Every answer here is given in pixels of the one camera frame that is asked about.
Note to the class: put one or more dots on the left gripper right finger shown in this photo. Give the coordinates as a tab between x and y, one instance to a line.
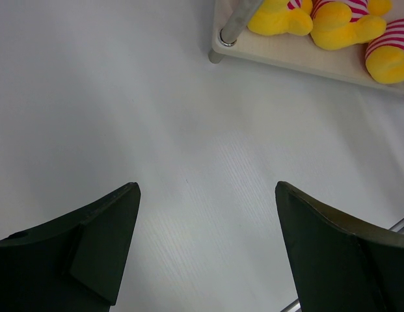
339	262

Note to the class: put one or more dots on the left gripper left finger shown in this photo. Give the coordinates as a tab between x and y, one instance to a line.
74	262

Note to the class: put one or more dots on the yellow plush sideways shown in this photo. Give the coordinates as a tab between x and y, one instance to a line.
384	57

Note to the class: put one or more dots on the yellow plush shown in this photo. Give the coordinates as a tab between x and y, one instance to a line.
275	17
339	24

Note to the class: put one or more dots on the yellow plush front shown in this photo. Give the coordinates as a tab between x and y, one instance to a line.
275	17

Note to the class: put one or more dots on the white two-tier shelf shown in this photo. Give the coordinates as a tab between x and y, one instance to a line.
232	38

